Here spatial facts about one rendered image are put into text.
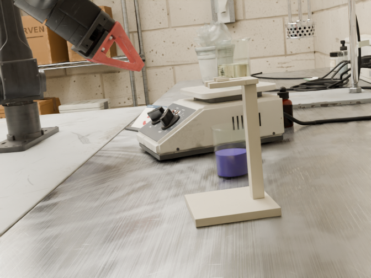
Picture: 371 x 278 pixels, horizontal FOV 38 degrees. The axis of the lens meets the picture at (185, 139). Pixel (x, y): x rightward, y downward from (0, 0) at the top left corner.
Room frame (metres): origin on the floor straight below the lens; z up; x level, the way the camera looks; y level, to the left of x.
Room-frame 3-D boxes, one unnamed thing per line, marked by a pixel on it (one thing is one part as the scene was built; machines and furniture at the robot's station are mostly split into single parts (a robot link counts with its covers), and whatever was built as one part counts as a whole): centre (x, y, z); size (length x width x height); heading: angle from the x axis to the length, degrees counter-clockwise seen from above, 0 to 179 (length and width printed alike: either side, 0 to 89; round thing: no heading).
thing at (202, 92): (0.83, -0.07, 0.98); 0.12 x 0.12 x 0.01; 17
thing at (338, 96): (1.19, -0.27, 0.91); 0.30 x 0.20 x 0.01; 83
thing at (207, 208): (0.50, -0.04, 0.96); 0.08 x 0.08 x 0.13; 6
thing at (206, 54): (1.90, -0.14, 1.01); 0.14 x 0.14 x 0.21
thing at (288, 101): (0.91, -0.17, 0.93); 0.03 x 0.03 x 0.07
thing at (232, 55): (0.81, -0.09, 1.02); 0.06 x 0.05 x 0.08; 109
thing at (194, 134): (0.82, -0.05, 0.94); 0.22 x 0.13 x 0.08; 107
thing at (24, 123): (1.02, 0.31, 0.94); 0.20 x 0.07 x 0.08; 173
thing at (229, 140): (0.63, -0.05, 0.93); 0.04 x 0.04 x 0.06
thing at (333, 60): (1.85, -0.55, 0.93); 0.06 x 0.06 x 0.06
